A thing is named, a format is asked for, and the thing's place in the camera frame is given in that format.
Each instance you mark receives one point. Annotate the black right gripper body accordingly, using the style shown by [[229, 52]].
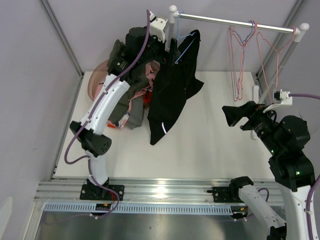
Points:
[[260, 122]]

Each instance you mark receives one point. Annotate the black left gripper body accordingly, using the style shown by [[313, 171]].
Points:
[[156, 51]]

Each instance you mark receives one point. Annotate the pink shark print shorts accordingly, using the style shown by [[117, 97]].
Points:
[[129, 110]]

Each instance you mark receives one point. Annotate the olive green shorts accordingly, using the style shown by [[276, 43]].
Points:
[[121, 111]]

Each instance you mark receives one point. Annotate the black shorts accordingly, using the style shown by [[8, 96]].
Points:
[[172, 87]]

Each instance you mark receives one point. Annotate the blue hanger of grey shorts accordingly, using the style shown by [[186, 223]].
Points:
[[247, 35]]

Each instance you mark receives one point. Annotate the pink hanger of patterned shorts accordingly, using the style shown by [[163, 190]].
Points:
[[241, 62]]

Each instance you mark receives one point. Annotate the grey shorts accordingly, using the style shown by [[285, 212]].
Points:
[[136, 114]]

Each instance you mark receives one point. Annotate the pink hanger of orange shorts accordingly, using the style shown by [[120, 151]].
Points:
[[295, 34]]

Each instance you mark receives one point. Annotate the orange shorts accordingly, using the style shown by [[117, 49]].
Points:
[[147, 97]]

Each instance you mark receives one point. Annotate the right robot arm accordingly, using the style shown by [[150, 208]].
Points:
[[292, 170]]

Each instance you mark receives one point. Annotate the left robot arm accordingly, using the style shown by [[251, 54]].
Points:
[[125, 67]]

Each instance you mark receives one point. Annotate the brown translucent laundry basket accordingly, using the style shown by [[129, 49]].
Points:
[[99, 74]]

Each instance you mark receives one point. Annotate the clothes rack with metal rod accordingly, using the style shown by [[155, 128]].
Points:
[[242, 32]]

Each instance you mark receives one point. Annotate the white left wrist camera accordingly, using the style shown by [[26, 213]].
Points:
[[158, 26]]

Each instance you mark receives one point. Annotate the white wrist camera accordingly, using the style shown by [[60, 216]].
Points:
[[283, 99], [158, 26]]

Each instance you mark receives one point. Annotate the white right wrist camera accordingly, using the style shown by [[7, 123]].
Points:
[[283, 99]]

